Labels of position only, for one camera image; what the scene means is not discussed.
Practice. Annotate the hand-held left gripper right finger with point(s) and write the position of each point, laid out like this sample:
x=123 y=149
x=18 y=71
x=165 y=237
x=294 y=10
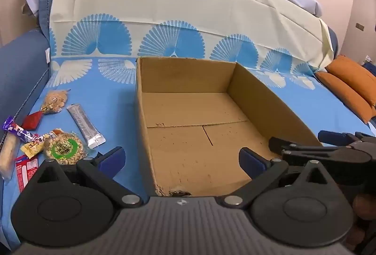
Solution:
x=249 y=161

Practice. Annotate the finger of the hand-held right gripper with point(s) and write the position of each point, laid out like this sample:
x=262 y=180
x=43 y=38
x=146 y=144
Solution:
x=282 y=144
x=332 y=135

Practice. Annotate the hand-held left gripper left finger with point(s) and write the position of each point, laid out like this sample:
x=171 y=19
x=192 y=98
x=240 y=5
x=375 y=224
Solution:
x=113 y=159

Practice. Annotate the brown cardboard box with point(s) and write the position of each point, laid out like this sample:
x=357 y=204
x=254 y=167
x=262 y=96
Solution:
x=188 y=137

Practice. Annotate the clear bag of crackers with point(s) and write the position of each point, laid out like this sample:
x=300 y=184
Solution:
x=54 y=101

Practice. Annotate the yellow snack packet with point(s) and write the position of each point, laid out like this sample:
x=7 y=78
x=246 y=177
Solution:
x=30 y=148

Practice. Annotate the red and white snack packet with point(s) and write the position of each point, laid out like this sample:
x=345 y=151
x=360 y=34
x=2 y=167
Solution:
x=25 y=172

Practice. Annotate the purple snack packet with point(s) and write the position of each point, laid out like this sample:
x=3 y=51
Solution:
x=16 y=129

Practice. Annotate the person's right hand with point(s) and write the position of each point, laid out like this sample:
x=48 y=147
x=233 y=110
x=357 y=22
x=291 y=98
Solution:
x=365 y=205

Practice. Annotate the orange cushion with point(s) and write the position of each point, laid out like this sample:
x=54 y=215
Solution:
x=352 y=73
x=343 y=93

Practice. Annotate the silver snack packet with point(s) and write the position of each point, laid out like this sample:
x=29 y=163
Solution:
x=85 y=125

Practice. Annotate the round green-label peanut bag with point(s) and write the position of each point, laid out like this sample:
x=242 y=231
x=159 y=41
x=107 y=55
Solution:
x=64 y=149

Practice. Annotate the blue fan-print sheet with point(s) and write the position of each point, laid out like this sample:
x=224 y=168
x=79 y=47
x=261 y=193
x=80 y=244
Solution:
x=111 y=96

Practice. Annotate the beige wafer bar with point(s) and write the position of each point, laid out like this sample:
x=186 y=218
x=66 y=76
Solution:
x=6 y=155

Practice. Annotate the white fabric tag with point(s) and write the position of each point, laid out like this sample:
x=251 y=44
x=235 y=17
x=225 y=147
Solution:
x=47 y=56

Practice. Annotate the wall switch plate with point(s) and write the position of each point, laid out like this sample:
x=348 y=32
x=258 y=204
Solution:
x=359 y=26

